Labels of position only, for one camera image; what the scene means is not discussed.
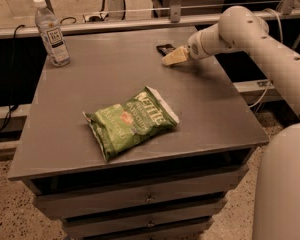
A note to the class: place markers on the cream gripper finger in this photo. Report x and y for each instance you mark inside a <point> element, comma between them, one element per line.
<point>179,55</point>

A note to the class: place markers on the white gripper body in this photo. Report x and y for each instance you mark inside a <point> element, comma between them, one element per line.
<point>195,47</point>

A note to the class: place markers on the black rxbar chocolate bar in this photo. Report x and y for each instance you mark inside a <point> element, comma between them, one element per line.
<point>165,49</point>

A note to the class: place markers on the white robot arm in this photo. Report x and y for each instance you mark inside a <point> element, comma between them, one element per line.
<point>277,197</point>

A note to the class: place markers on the clear plastic water bottle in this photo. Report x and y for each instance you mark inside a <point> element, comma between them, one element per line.
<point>50,31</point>

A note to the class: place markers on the white power strip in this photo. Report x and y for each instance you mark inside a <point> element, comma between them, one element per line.
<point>95,17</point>

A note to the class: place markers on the green kettle chips bag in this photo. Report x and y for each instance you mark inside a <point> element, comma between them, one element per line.
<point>122,126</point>

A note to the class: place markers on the grey drawer cabinet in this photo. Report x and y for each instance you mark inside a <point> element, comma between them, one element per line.
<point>168,186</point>

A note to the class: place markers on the metal guard rail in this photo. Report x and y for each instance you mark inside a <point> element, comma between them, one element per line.
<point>114,26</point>

